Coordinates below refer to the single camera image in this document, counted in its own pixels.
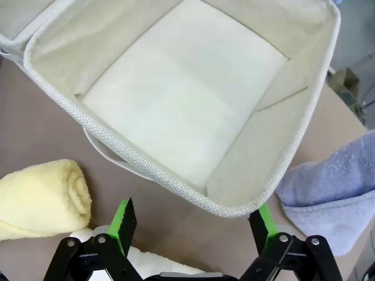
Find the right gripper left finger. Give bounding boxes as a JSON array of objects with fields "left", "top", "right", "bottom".
[{"left": 43, "top": 197, "right": 144, "bottom": 281}]

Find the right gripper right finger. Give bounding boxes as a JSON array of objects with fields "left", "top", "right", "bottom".
[{"left": 238, "top": 203, "right": 343, "bottom": 281}]

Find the white towel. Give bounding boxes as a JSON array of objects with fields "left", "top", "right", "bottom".
[{"left": 70, "top": 227, "right": 206, "bottom": 277}]

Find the purple triangle towel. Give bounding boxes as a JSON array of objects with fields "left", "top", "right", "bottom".
[{"left": 275, "top": 130, "right": 375, "bottom": 257}]

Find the yellow towel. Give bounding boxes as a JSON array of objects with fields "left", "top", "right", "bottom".
[{"left": 0, "top": 159, "right": 93, "bottom": 241}]

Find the beige fabric storage bin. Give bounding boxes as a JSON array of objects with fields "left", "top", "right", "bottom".
[
  {"left": 22, "top": 0, "right": 342, "bottom": 219},
  {"left": 0, "top": 0, "right": 56, "bottom": 64}
]

